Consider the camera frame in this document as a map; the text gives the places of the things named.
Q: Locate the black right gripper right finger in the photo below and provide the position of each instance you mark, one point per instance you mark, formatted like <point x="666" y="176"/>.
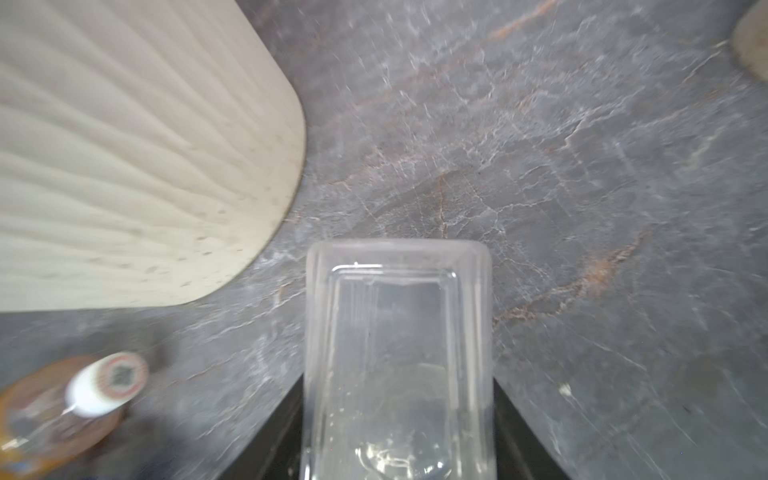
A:
<point x="520" y="455"/>

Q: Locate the cream ribbed waste bin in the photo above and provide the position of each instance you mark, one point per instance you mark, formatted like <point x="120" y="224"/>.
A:
<point x="149" y="151"/>

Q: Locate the clear rectangular plastic bottle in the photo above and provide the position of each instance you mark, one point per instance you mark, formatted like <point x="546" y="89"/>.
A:
<point x="398" y="380"/>

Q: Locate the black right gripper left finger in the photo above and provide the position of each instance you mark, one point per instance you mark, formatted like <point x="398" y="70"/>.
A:
<point x="275" y="450"/>

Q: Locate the red yellow juice bottle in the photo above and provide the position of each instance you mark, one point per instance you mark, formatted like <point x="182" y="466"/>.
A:
<point x="59" y="412"/>

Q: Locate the clear jar with beige powder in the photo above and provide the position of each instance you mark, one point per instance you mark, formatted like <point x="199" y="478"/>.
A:
<point x="750" y="40"/>

